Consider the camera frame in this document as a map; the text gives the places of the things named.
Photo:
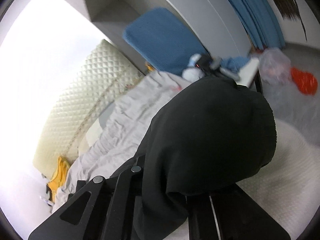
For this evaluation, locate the black puffer jacket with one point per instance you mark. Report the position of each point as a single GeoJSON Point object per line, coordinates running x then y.
{"type": "Point", "coordinates": [211, 134]}

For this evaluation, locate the grey white wardrobe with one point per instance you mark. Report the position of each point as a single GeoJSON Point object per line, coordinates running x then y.
{"type": "Point", "coordinates": [214, 22]}

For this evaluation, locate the light blue plush toy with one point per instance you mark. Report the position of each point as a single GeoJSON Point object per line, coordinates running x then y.
{"type": "Point", "coordinates": [193, 73]}

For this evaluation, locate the translucent plastic bag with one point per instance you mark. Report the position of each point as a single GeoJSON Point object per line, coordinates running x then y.
{"type": "Point", "coordinates": [275, 67]}

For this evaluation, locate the white side table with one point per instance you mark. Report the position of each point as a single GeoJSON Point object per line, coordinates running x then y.
{"type": "Point", "coordinates": [250, 75]}

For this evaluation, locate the blue curtain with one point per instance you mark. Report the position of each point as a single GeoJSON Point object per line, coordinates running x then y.
{"type": "Point", "coordinates": [259, 22]}

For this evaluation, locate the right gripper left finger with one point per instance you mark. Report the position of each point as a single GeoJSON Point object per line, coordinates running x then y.
{"type": "Point", "coordinates": [101, 209]}

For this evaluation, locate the black device on side table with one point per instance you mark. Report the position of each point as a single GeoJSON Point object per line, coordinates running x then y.
{"type": "Point", "coordinates": [209, 65]}

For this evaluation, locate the white spray bottle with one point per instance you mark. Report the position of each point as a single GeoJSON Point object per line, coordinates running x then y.
{"type": "Point", "coordinates": [48, 202]}

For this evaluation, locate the blue padded chair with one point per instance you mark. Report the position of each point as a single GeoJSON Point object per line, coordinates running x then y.
{"type": "Point", "coordinates": [163, 40]}

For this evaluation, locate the brown houndstooth hanging coat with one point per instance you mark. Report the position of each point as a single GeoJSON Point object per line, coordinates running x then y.
{"type": "Point", "coordinates": [289, 9]}

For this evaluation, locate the cream quilted headboard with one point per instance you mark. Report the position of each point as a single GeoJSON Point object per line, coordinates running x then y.
{"type": "Point", "coordinates": [106, 75]}

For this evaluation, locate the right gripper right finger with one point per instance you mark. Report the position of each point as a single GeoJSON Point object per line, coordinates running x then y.
{"type": "Point", "coordinates": [230, 213]}

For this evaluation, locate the yellow crown pillow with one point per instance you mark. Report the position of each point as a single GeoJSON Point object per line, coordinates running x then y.
{"type": "Point", "coordinates": [59, 177]}

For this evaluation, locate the grey duvet bed cover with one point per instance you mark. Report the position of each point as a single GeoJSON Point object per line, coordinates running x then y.
{"type": "Point", "coordinates": [287, 188]}

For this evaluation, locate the red orange bag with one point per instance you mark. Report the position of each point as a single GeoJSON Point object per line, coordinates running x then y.
{"type": "Point", "coordinates": [305, 81]}

